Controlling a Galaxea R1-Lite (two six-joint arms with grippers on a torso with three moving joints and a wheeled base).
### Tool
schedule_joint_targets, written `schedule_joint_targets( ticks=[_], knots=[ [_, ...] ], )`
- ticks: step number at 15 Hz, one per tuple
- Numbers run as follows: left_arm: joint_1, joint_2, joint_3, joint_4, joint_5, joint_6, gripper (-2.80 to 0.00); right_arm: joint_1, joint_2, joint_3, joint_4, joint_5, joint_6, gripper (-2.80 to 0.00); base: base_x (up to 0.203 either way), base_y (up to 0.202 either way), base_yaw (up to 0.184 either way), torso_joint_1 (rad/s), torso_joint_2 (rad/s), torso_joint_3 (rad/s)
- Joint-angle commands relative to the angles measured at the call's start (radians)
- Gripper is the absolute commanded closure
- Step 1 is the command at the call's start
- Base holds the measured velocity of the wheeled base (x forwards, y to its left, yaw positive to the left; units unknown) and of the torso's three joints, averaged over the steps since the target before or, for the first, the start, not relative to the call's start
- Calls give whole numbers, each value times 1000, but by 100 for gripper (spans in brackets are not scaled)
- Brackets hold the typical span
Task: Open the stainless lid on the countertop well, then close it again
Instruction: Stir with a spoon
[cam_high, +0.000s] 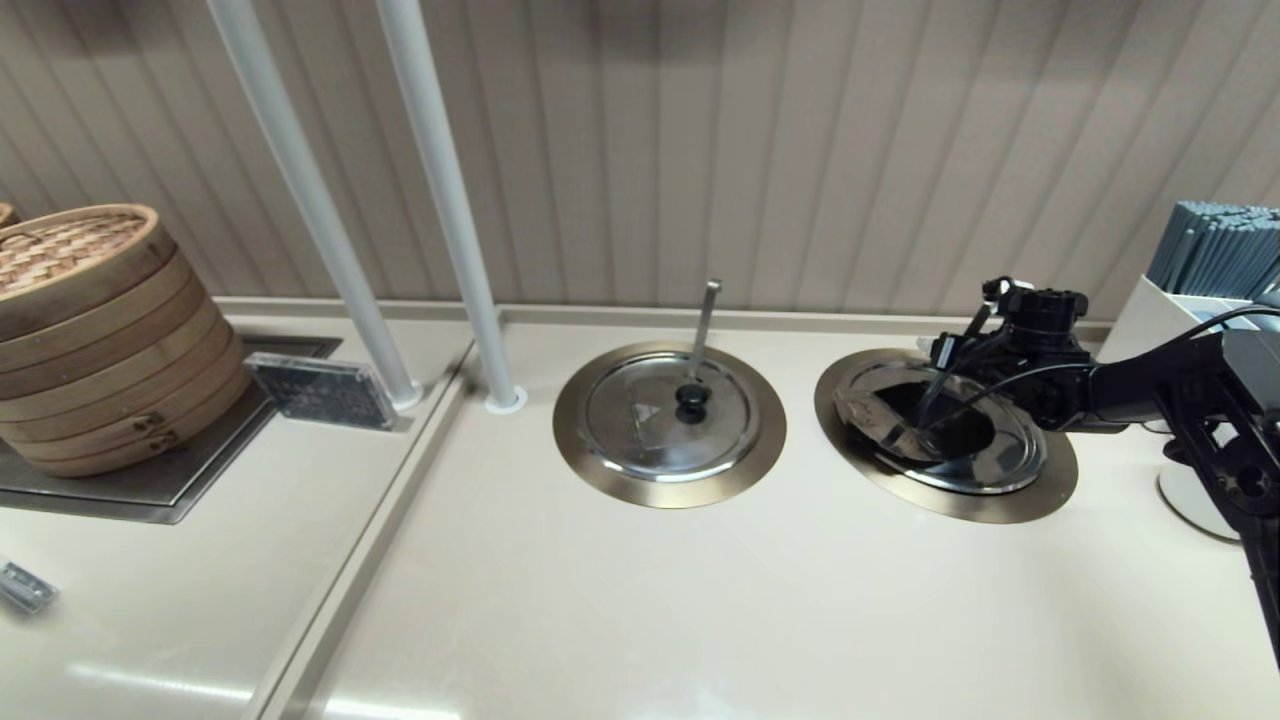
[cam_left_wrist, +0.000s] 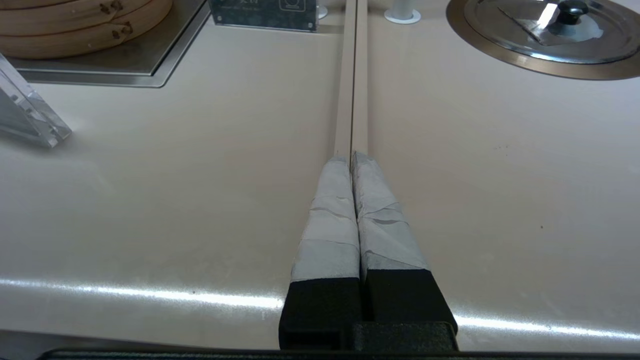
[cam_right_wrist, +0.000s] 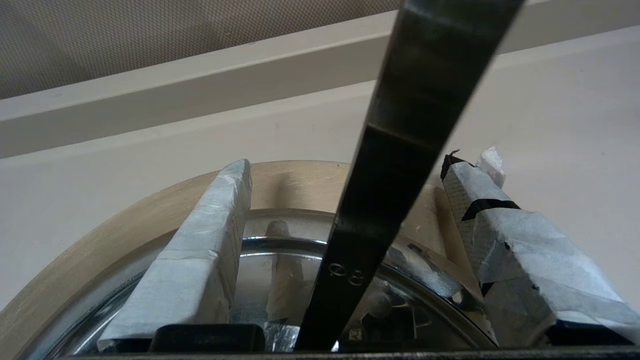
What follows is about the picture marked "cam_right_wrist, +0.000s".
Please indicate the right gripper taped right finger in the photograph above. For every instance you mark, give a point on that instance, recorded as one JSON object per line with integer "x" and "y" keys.
{"x": 540, "y": 270}

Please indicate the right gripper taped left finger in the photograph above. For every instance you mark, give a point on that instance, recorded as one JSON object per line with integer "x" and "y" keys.
{"x": 200, "y": 260}

